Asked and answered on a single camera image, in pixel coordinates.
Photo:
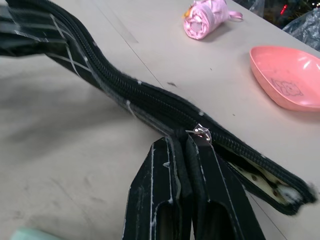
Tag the pink folded umbrella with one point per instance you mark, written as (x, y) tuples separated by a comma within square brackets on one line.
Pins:
[(202, 18)]

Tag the mint green object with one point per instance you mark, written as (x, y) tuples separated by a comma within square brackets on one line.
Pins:
[(35, 235)]

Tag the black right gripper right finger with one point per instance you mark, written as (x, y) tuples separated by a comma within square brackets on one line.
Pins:
[(220, 200)]

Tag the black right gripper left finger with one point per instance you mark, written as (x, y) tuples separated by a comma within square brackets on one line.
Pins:
[(150, 190)]

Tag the clear plastic wrap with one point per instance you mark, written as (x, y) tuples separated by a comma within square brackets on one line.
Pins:
[(257, 5)]

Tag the finger of the black ribbed left gripper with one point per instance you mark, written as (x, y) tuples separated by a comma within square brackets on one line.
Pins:
[(22, 30)]

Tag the pink plastic dish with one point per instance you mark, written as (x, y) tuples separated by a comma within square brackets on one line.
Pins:
[(287, 75)]

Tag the black white-grid zipper pouch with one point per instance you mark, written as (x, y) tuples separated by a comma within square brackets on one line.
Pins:
[(150, 97)]

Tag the grey crinkled plastic bag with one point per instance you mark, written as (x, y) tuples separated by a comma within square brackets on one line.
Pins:
[(306, 26)]

